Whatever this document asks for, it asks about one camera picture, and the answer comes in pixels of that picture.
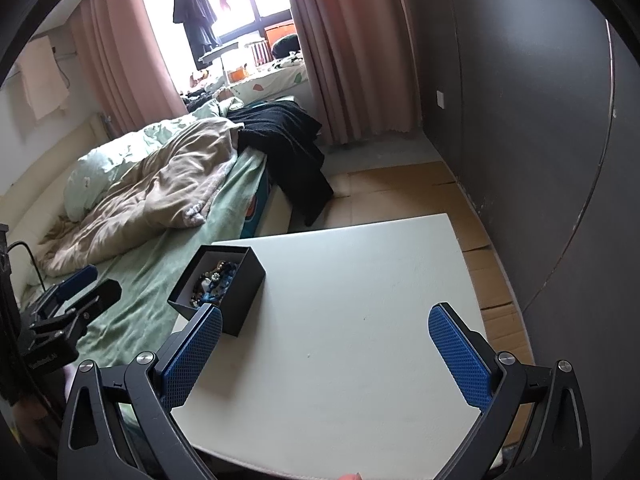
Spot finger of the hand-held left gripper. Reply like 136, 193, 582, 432
31, 266, 99, 319
29, 280, 122, 347

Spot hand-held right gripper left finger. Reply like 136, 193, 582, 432
59, 304, 223, 480

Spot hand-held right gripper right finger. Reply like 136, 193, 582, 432
428, 302, 594, 480

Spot black jewelry box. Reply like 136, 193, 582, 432
167, 245, 266, 337

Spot green bed sheet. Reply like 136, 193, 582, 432
75, 152, 269, 367

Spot beige and green quilt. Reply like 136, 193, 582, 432
37, 97, 247, 279

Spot blue printed box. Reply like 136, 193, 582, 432
240, 180, 274, 239

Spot beige hanging cloth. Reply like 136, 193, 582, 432
16, 35, 69, 122

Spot black garment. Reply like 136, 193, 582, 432
227, 101, 335, 227

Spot pink curtain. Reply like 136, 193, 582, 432
280, 0, 424, 149
67, 0, 189, 139

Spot printed window seat cushion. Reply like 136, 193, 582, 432
227, 57, 309, 107

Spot hanging dark clothes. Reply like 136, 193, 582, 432
170, 0, 222, 62

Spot orange box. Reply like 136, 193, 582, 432
265, 21, 297, 45

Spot black cable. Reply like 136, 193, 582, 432
6, 241, 49, 282

